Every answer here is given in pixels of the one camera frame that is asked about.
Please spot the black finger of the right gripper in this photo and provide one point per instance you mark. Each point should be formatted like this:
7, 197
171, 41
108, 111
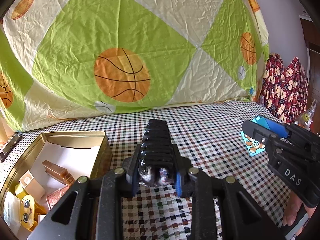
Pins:
257, 132

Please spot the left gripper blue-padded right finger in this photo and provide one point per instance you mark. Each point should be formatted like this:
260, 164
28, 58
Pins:
183, 184

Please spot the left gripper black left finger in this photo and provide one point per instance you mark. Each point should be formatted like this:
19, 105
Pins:
132, 177

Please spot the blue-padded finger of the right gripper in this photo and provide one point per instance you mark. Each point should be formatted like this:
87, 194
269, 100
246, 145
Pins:
275, 127

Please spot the teal bear print cube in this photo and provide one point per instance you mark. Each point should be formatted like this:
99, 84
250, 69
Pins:
255, 147

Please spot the black hair claw clip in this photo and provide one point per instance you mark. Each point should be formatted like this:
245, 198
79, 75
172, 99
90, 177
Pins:
156, 166

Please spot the brown rectangular seal stone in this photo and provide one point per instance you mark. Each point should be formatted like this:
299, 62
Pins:
58, 173

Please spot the brown embossed chocolate plaque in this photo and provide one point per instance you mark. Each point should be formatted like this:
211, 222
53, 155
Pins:
55, 196

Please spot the yellow cartoon face toy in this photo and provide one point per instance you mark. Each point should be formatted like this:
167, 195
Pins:
30, 211

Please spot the white moon print cube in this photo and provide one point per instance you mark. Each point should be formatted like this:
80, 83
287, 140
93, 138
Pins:
32, 186

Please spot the yellow cube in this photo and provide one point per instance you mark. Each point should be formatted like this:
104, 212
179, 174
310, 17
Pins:
20, 193

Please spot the person's right hand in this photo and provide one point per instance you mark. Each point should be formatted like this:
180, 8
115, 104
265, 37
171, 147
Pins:
291, 210

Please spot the plastic bag with yellow toy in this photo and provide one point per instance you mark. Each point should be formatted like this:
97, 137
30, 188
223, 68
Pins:
305, 119

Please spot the red floral cloth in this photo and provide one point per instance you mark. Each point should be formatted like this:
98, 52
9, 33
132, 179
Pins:
285, 89

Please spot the gold metal tin box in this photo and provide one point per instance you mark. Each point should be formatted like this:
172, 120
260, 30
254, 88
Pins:
81, 153

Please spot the black smartphone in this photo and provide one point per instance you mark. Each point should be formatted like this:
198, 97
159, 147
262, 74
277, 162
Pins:
9, 146

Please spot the basketball print bedsheet backdrop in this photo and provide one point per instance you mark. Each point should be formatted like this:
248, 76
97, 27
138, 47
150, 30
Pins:
71, 59

